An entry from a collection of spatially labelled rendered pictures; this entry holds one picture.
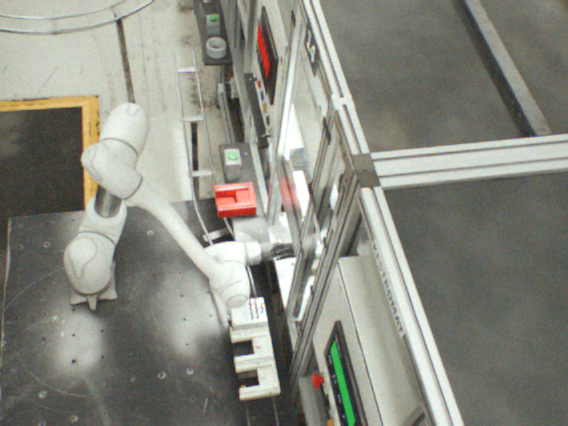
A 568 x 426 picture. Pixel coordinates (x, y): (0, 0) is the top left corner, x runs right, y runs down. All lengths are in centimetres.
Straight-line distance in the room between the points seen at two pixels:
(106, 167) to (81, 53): 267
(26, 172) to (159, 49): 131
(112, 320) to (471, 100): 167
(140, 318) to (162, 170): 145
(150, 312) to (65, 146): 170
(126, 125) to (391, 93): 93
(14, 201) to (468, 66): 283
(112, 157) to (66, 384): 95
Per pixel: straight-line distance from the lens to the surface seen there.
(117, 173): 200
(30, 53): 467
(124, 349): 256
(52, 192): 384
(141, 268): 271
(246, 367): 229
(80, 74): 446
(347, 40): 161
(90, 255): 245
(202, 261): 211
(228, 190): 256
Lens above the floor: 303
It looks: 55 degrees down
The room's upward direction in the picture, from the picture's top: 9 degrees clockwise
